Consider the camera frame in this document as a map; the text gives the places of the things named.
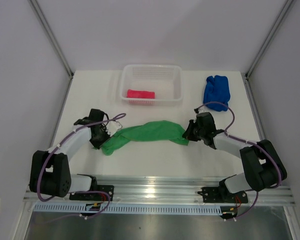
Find purple cable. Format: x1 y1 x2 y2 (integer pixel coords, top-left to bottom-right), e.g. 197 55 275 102
194 101 283 221
36 112 127 222

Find aluminium frame post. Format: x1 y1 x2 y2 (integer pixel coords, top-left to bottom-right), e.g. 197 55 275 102
244 0 297 78
27 0 75 79

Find right aluminium frame post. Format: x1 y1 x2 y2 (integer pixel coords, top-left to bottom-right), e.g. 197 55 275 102
244 0 297 78

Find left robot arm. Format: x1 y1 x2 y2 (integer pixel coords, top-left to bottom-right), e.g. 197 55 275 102
29 108 114 202

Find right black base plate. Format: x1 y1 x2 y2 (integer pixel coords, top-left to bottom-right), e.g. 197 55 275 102
197 186 249 204

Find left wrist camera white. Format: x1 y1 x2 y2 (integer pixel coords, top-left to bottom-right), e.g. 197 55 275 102
106 121 123 137

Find left aluminium frame post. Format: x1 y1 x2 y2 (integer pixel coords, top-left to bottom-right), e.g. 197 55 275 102
27 0 75 79

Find slotted cable duct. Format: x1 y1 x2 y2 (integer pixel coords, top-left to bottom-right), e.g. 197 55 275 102
33 202 222 216

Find pink towel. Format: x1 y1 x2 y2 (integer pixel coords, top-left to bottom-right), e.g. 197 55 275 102
126 89 156 99

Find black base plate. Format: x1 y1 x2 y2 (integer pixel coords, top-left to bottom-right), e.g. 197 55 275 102
69 185 115 202
197 186 249 204

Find aluminium mounting rail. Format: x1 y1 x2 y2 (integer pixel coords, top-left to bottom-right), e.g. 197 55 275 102
23 175 296 207

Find blue towel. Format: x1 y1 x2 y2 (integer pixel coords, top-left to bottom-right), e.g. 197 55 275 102
202 75 231 112

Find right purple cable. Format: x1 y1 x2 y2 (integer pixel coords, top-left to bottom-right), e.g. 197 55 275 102
194 101 283 221

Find white plastic basket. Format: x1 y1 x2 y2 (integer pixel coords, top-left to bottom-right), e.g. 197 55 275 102
119 64 184 106

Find green towel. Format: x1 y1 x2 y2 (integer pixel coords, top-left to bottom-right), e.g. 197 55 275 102
101 120 189 156

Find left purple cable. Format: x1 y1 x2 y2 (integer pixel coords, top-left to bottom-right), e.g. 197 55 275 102
36 112 127 222

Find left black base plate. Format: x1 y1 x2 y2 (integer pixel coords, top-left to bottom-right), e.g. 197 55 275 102
69 185 115 202

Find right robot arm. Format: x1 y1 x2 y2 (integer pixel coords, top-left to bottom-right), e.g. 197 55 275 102
182 112 288 202

